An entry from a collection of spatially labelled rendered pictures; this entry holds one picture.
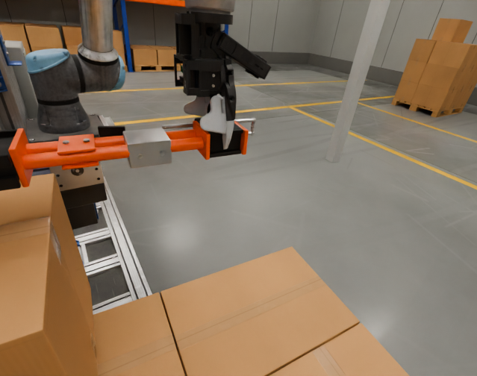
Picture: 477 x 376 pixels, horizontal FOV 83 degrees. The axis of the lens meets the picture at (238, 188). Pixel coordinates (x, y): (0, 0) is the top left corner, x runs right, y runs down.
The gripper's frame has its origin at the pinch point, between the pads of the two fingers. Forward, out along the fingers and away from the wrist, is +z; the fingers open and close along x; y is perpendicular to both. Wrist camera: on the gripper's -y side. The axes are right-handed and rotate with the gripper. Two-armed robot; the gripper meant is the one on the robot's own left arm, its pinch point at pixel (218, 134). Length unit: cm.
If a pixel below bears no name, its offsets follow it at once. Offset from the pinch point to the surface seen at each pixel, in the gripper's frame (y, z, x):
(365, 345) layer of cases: -43, 67, 25
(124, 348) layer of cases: 26, 66, -5
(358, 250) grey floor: -136, 121, -41
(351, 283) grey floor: -108, 121, -21
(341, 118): -225, 67, -168
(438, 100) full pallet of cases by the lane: -602, 91, -268
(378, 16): -229, -31, -161
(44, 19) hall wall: 90, 13, -846
